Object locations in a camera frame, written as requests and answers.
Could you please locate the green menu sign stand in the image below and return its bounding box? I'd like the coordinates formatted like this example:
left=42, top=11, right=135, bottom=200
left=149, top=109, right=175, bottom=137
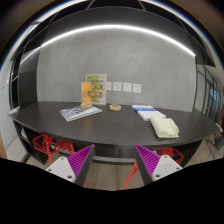
left=85, top=73, right=108, bottom=107

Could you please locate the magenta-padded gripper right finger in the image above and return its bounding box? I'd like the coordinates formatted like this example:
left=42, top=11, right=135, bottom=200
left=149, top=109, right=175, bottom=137
left=133, top=143, right=184, bottom=186

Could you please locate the curved white light strip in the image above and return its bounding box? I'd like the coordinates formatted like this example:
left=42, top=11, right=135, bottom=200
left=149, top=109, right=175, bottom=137
left=19, top=23, right=197, bottom=65

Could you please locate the grey photo magazine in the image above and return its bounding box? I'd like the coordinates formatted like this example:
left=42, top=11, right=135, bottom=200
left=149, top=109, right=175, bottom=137
left=59, top=105, right=104, bottom=123

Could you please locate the round wooden ring dish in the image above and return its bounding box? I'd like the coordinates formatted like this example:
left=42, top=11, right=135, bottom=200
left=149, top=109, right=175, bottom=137
left=108, top=103, right=123, bottom=112

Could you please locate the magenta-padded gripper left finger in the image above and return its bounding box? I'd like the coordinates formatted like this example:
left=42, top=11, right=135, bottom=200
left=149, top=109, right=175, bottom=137
left=45, top=143, right=96, bottom=188

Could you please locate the orange card in wooden stand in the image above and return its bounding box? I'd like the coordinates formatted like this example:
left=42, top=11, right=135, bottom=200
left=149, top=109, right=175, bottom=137
left=80, top=81, right=94, bottom=110

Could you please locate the cream yellow towel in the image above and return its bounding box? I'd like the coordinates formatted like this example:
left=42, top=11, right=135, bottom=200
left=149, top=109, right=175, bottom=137
left=149, top=115, right=180, bottom=139

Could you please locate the white and blue book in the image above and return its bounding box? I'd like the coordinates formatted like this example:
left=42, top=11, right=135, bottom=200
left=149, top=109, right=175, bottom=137
left=131, top=104, right=167, bottom=122

